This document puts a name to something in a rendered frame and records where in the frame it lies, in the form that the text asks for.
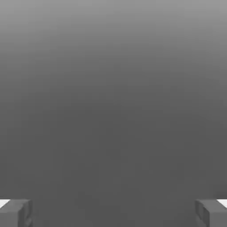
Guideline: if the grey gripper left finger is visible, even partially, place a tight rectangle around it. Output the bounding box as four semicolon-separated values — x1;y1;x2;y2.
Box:
0;199;33;227

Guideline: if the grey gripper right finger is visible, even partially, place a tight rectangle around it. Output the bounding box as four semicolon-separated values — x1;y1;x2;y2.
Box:
194;199;227;227

